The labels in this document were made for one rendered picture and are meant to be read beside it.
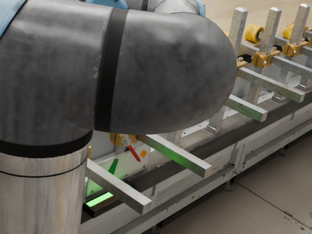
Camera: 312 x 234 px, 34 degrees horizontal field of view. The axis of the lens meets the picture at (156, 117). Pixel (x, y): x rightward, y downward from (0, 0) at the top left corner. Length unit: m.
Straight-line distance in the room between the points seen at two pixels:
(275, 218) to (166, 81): 2.40
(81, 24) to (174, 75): 0.09
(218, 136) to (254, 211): 0.96
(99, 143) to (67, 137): 1.30
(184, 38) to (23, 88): 0.14
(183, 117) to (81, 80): 0.10
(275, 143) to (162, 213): 1.06
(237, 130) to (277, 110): 0.32
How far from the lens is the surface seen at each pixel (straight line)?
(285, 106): 2.34
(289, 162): 3.36
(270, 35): 2.00
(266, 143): 3.11
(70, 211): 0.53
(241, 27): 1.78
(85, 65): 0.43
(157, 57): 0.43
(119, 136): 1.46
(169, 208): 2.40
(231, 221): 2.68
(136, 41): 0.43
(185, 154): 1.42
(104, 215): 1.65
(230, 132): 1.97
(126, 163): 1.53
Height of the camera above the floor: 1.58
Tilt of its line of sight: 27 degrees down
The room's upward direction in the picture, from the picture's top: 10 degrees clockwise
